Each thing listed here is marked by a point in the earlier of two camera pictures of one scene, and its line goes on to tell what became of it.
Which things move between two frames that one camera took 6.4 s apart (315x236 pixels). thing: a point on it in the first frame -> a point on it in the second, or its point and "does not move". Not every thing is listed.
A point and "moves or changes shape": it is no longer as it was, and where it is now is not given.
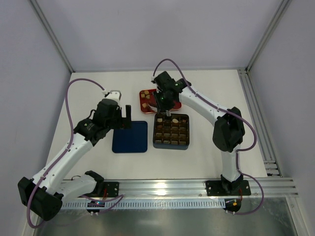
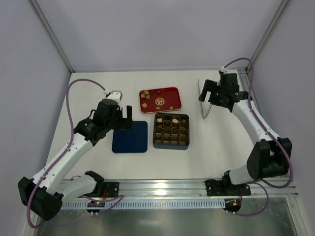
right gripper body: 166,106 -> 212,92
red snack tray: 147,97 does not move
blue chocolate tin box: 171,132 does not move
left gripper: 122,120 does not move
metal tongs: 155,109 moves or changes shape
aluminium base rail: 170,188 does not move
